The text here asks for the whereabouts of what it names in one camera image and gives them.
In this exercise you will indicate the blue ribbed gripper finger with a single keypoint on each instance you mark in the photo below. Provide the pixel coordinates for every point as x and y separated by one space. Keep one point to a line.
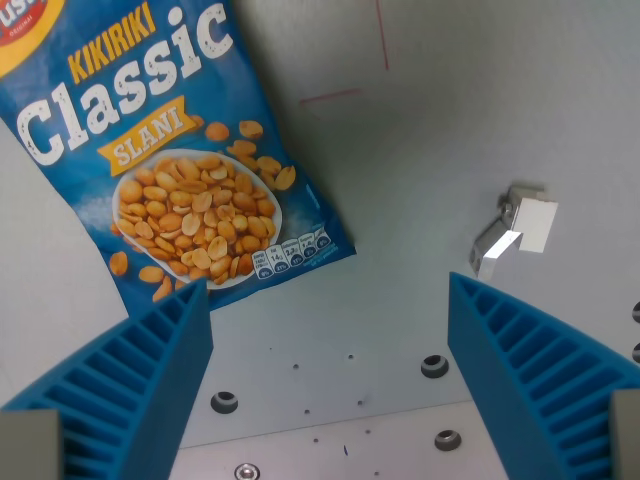
135 385
530 370

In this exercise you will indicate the blue peanut snack bag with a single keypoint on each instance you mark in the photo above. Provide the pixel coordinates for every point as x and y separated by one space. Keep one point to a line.
165 150

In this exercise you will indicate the small metal bracket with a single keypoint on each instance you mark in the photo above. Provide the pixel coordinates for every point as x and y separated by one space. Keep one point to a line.
515 230

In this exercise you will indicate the grey metal base plate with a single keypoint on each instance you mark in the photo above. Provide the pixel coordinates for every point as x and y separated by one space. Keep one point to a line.
380 440

